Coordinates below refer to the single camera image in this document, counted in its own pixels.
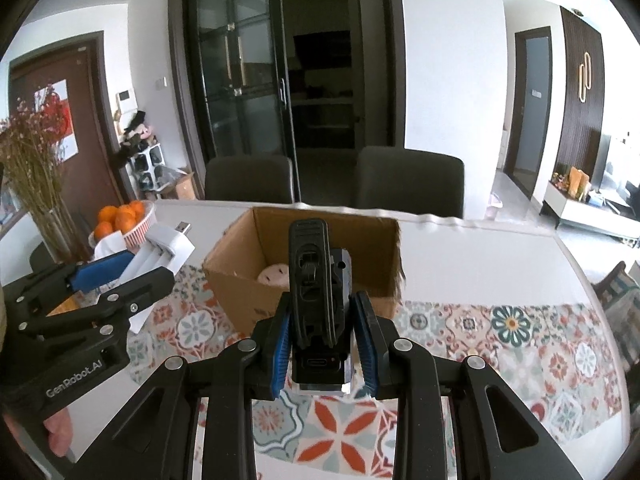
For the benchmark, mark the floral patterned tablecloth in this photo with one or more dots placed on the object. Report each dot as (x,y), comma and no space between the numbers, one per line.
(525,360)

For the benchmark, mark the brown entrance door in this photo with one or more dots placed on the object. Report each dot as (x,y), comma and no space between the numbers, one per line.
(95,135)

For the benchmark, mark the gold wall ornament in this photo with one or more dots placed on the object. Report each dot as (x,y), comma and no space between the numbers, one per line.
(585,77)

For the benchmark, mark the narrow dark dining chair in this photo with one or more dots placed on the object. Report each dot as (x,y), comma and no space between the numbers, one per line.
(250,180)

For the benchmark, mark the bald wooden doll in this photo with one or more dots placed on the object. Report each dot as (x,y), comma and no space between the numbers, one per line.
(274,275)

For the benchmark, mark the black clip device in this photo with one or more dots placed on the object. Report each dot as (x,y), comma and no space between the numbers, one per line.
(310,270)

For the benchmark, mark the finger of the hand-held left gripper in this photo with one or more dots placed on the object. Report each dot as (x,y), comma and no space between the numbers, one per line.
(145,287)
(102,271)

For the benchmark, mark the white table cover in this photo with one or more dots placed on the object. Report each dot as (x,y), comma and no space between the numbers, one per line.
(475,265)

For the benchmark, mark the white intercom panel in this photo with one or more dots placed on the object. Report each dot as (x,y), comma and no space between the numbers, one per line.
(125,100)

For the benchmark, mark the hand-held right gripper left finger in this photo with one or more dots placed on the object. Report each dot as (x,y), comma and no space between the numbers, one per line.
(280,345)

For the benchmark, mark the small cardboard box on floor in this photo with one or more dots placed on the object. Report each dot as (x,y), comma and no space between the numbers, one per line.
(185,186)

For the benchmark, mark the wide dark dining chair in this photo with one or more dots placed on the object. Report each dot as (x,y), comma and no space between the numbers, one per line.
(410,182)

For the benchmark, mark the pink basket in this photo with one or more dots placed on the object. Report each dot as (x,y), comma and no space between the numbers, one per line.
(494,207)

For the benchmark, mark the brown cardboard box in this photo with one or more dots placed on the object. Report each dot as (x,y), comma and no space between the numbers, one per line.
(240,290)

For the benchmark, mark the plush toys on rack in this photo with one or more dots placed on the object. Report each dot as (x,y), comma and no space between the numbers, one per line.
(136,130)

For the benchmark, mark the orange gift bag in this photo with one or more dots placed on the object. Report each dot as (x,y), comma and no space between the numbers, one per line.
(580,181)

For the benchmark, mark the dried flower bouquet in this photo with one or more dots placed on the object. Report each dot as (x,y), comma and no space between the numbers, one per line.
(35,160)

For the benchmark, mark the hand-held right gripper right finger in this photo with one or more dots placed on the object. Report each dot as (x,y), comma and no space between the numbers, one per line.
(367,350)

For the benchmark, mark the white tv stand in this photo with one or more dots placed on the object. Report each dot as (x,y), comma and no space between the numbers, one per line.
(585,215)

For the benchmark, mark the striped fruit bowl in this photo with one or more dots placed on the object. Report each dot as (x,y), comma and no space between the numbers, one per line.
(142,225)

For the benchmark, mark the flat screen television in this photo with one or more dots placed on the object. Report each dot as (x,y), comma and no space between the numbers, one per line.
(617,165)

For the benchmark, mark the black framed glass door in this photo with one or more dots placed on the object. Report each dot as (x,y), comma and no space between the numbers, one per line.
(235,60)

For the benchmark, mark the person's left hand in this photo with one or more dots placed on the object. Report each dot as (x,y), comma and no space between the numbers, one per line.
(60,425)

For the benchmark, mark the white battery charger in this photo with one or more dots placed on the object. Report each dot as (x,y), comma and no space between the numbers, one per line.
(170,244)

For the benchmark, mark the white shoe rack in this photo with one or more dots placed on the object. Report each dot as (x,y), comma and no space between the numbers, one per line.
(147,167)

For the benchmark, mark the dark interior door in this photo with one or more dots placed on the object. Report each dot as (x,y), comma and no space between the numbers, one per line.
(530,110)

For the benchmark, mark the red and white door poster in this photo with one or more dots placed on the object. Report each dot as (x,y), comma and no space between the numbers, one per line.
(67,110)

